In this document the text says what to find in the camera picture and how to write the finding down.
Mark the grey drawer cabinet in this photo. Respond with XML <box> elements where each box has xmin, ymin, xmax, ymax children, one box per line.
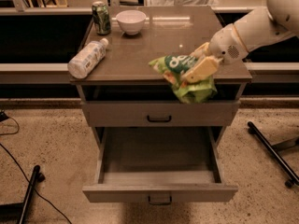
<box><xmin>71</xmin><ymin>7</ymin><xmax>251</xmax><ymax>142</ymax></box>

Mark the grey upper drawer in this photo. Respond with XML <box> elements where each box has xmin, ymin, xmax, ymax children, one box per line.
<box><xmin>82</xmin><ymin>101</ymin><xmax>240</xmax><ymax>127</ymax></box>

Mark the green rice chip bag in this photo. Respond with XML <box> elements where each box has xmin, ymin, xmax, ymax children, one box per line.
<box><xmin>149</xmin><ymin>55</ymin><xmax>221</xmax><ymax>104</ymax></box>

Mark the white ceramic bowl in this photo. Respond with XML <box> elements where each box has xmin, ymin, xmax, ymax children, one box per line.
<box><xmin>116</xmin><ymin>10</ymin><xmax>146</xmax><ymax>35</ymax></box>

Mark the clear plastic water bottle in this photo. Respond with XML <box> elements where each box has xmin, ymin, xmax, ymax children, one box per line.
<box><xmin>67</xmin><ymin>38</ymin><xmax>109</xmax><ymax>79</ymax></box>

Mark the black stand leg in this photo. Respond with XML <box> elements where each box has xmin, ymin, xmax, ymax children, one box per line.
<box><xmin>248</xmin><ymin>121</ymin><xmax>299</xmax><ymax>189</ymax></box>
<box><xmin>0</xmin><ymin>165</ymin><xmax>45</xmax><ymax>224</ymax></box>

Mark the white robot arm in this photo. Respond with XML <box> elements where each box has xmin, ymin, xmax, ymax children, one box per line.
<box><xmin>181</xmin><ymin>0</ymin><xmax>299</xmax><ymax>83</ymax></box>

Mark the black right stand leg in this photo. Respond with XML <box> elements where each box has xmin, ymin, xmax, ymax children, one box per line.
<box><xmin>248</xmin><ymin>121</ymin><xmax>299</xmax><ymax>189</ymax></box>

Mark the black floor cable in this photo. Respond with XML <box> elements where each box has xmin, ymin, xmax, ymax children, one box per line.
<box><xmin>0</xmin><ymin>109</ymin><xmax>73</xmax><ymax>224</ymax></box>

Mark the green soda can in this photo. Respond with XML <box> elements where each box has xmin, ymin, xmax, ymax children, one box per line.
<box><xmin>92</xmin><ymin>1</ymin><xmax>111</xmax><ymax>35</ymax></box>

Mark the black left stand leg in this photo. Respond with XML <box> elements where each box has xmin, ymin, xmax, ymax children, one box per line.
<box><xmin>0</xmin><ymin>165</ymin><xmax>45</xmax><ymax>224</ymax></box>

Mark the grey open lower drawer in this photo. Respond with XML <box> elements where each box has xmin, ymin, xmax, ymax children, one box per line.
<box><xmin>83</xmin><ymin>127</ymin><xmax>237</xmax><ymax>205</ymax></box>

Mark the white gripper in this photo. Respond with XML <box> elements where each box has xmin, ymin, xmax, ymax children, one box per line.
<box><xmin>181</xmin><ymin>24</ymin><xmax>249</xmax><ymax>83</ymax></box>

